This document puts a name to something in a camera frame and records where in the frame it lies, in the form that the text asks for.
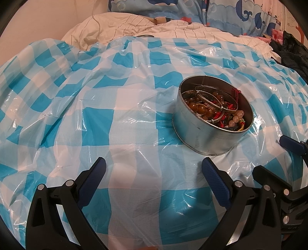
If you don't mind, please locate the blue white checkered plastic sheet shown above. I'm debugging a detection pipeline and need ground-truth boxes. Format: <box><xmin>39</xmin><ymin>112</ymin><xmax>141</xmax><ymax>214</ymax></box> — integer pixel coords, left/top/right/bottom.
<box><xmin>1</xmin><ymin>37</ymin><xmax>307</xmax><ymax>249</ymax></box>

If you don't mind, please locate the round silver metal tin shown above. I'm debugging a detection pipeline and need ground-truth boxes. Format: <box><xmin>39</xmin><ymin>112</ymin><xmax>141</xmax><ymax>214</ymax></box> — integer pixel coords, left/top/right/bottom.
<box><xmin>172</xmin><ymin>76</ymin><xmax>253</xmax><ymax>155</ymax></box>

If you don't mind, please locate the black garment pile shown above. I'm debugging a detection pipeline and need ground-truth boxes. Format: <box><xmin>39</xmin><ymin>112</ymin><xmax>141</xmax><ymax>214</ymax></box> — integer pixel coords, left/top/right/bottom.
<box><xmin>269</xmin><ymin>31</ymin><xmax>308</xmax><ymax>83</ymax></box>

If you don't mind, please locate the white charging cable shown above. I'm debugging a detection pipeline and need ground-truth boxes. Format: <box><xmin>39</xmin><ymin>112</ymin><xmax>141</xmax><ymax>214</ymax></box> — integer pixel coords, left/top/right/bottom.
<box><xmin>91</xmin><ymin>0</ymin><xmax>102</xmax><ymax>45</ymax></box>

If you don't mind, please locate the blue whale cartoon bedding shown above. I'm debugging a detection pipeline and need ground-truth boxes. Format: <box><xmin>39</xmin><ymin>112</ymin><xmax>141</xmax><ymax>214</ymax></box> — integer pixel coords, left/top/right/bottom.
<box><xmin>108</xmin><ymin>0</ymin><xmax>285</xmax><ymax>37</ymax></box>

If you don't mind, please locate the small round metal lid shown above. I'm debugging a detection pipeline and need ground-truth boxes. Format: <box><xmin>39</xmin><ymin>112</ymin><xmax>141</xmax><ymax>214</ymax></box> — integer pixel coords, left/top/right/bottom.
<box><xmin>137</xmin><ymin>34</ymin><xmax>154</xmax><ymax>38</ymax></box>

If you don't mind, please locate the beaded bracelets pile in tin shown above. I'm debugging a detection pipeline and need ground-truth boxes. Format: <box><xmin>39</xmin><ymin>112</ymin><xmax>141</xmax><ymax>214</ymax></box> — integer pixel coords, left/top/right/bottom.
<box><xmin>181</xmin><ymin>87</ymin><xmax>246</xmax><ymax>132</ymax></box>

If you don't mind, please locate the white grid-pattern quilt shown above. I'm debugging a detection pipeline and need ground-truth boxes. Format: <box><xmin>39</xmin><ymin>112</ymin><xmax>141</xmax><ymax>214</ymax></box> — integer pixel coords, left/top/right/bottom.
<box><xmin>62</xmin><ymin>12</ymin><xmax>281</xmax><ymax>62</ymax></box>

